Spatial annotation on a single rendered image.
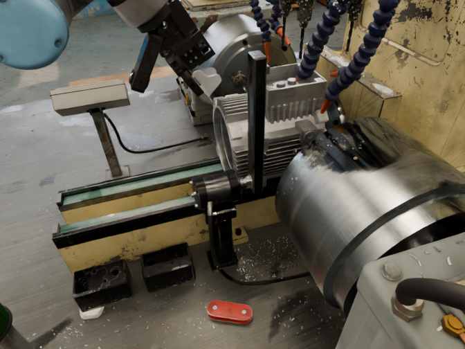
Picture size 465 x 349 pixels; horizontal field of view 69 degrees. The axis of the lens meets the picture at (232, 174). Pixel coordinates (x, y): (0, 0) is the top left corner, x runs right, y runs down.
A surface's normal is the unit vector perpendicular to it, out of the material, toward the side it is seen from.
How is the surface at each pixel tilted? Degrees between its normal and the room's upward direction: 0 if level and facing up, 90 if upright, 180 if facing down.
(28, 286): 0
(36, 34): 92
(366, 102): 90
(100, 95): 50
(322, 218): 62
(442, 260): 0
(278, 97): 90
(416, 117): 90
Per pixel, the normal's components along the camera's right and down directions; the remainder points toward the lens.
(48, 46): 0.37, 0.62
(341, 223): -0.79, -0.27
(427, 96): -0.95, 0.22
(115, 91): 0.21, -0.03
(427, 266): -0.04, -0.77
